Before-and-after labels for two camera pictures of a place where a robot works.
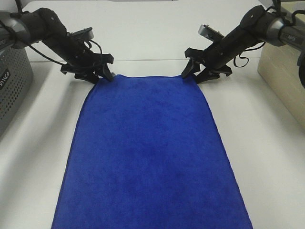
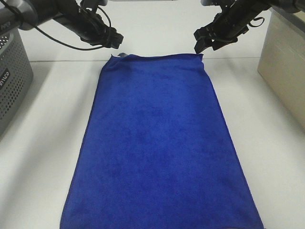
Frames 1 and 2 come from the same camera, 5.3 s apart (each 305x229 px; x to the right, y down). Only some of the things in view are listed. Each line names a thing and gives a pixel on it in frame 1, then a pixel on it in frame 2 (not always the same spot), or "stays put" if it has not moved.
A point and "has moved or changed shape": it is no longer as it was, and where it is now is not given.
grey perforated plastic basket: (16, 79) stays put
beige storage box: (279, 71) stays put
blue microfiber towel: (144, 153) has moved or changed shape
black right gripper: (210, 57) to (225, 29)
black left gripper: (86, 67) to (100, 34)
